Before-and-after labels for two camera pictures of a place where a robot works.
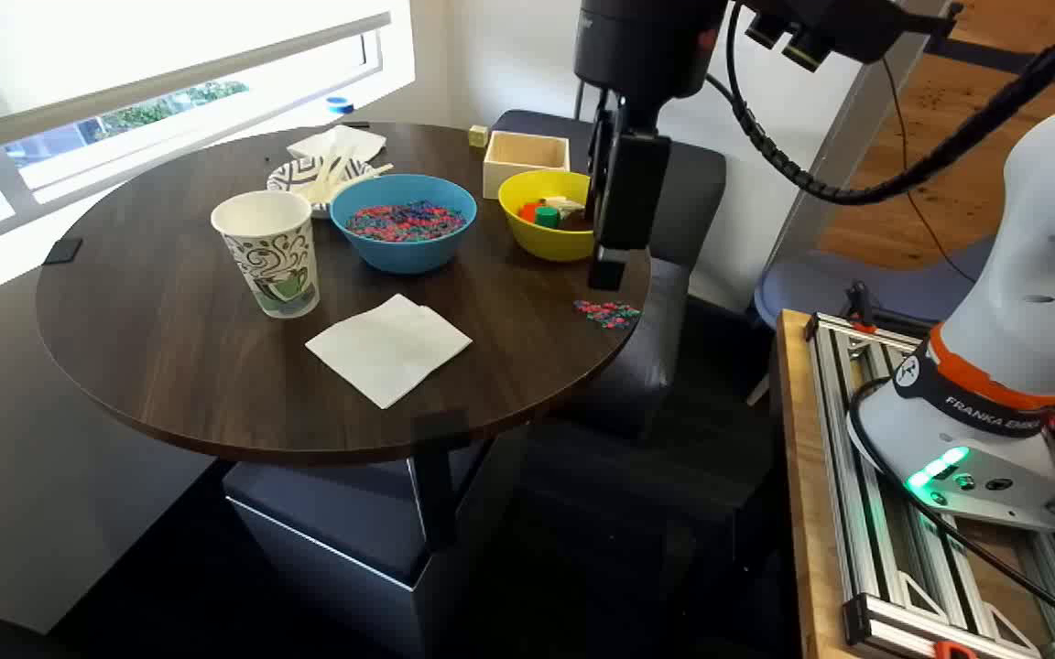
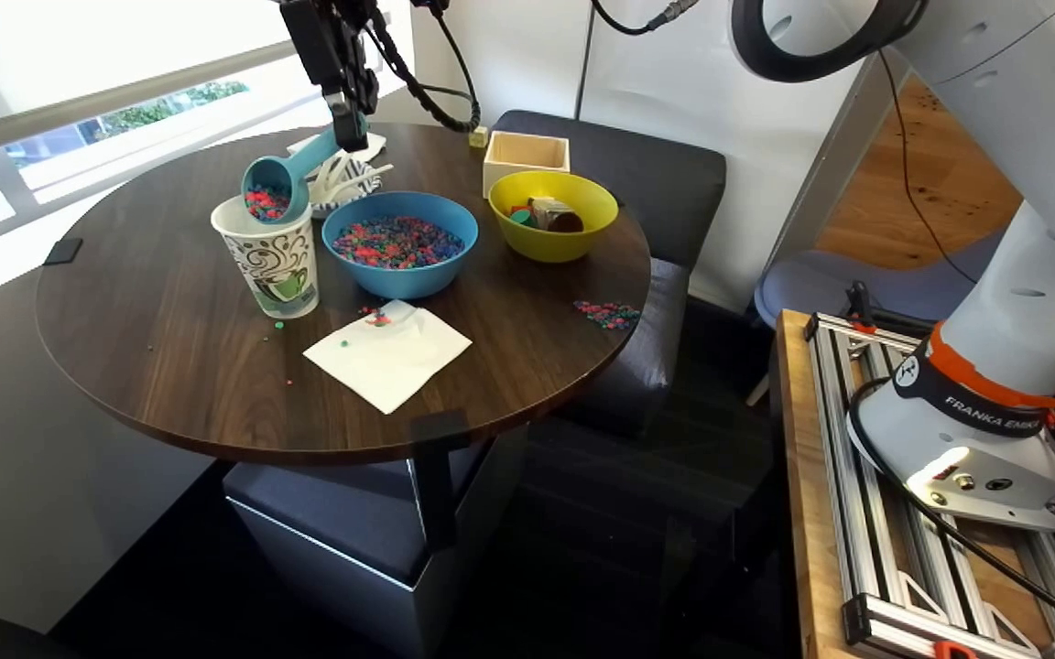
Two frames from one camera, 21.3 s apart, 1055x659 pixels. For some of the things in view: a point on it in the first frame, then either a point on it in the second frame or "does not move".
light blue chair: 819,285 does not move
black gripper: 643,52 -> 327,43
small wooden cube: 479,139 does not move
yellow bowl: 546,213 does not move
